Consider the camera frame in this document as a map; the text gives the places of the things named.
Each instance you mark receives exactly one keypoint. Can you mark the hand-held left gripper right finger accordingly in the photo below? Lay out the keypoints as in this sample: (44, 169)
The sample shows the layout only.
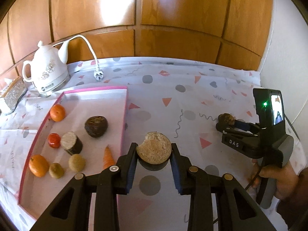
(175, 170)

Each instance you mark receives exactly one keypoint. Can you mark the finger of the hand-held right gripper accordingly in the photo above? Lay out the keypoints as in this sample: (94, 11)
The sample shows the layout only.
(243, 124)
(228, 129)

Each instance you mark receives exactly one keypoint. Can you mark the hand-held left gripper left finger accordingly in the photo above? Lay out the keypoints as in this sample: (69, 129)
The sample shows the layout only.
(131, 170)

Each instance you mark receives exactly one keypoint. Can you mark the dark brown round fruit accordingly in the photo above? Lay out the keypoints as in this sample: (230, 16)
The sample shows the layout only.
(96, 126)
(226, 119)

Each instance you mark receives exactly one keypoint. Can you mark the carrot piece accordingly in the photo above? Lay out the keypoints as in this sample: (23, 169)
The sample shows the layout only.
(107, 158)

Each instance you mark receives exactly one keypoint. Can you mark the sugarcane piece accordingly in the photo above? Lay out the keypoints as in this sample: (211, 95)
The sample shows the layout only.
(71, 143)
(154, 151)

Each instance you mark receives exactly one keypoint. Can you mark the white tray with pink rim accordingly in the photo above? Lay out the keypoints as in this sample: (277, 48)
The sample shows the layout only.
(96, 101)

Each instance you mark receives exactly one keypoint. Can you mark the red tomato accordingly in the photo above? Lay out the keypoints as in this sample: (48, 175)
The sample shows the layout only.
(54, 140)

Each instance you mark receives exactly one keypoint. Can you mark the orange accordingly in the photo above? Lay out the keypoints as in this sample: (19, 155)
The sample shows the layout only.
(38, 165)

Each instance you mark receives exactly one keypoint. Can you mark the person's right forearm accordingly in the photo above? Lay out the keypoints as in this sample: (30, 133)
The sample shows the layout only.
(292, 209)

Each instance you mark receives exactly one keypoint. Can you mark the person's right hand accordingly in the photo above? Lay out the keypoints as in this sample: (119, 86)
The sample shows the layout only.
(286, 180)

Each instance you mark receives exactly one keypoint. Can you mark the patterned white tablecloth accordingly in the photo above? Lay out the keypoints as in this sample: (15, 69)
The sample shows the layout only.
(192, 89)

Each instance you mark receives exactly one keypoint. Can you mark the small kiwi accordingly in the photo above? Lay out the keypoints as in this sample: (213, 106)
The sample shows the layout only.
(56, 170)

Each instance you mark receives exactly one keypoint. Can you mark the small tangerine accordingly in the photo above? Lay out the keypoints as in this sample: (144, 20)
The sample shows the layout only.
(57, 112)

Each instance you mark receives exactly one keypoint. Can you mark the white ceramic electric kettle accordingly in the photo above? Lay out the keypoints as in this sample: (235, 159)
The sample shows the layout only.
(48, 72)

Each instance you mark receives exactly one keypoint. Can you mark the glittery tissue box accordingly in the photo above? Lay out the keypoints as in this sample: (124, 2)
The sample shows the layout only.
(13, 93)

